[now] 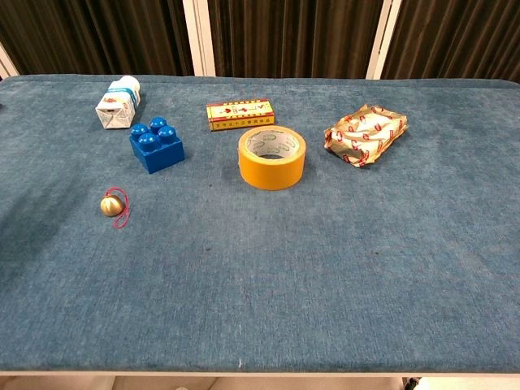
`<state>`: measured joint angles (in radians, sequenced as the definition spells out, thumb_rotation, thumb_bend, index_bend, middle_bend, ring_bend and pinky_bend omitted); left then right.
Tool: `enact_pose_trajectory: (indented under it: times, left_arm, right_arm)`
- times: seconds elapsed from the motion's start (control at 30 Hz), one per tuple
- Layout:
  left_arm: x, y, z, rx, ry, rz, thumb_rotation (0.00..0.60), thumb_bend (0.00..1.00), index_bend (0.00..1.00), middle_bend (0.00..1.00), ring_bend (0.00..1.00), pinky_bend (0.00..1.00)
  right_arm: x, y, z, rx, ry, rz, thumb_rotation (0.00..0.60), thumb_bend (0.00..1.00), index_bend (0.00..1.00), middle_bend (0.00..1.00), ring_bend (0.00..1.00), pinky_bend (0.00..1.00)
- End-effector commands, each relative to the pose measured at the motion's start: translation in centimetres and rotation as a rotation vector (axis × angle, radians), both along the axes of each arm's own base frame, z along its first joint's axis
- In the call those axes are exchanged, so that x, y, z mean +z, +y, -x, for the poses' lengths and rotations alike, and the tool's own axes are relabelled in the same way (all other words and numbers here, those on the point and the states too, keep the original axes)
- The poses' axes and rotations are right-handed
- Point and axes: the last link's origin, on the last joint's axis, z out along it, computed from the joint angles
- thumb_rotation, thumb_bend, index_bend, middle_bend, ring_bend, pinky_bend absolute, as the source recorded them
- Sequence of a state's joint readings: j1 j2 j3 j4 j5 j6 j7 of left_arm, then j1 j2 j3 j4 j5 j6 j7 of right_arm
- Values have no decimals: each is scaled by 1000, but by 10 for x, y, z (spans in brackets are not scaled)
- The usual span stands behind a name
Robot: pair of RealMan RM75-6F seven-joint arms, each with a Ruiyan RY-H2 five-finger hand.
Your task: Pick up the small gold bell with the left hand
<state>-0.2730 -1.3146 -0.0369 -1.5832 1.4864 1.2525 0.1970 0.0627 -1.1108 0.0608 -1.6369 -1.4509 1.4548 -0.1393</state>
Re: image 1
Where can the yellow tape roll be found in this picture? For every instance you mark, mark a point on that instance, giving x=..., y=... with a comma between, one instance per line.
x=271, y=166

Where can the blue table cloth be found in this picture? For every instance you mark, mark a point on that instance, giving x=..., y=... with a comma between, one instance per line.
x=260, y=264

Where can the yellow red flat box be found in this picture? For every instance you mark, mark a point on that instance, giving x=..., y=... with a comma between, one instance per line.
x=239, y=115

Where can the blue toy building block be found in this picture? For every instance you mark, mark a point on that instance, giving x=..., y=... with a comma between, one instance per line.
x=160, y=154

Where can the gold red foil packet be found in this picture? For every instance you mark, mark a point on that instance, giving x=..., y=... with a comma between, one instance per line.
x=365, y=136

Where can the dark brown curtain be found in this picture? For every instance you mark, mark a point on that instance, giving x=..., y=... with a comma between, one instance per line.
x=292, y=36

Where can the white milk carton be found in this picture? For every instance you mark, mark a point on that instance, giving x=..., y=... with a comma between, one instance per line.
x=118, y=106

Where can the white frame post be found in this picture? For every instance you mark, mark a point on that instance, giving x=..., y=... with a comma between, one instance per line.
x=199, y=36
x=7, y=63
x=384, y=38

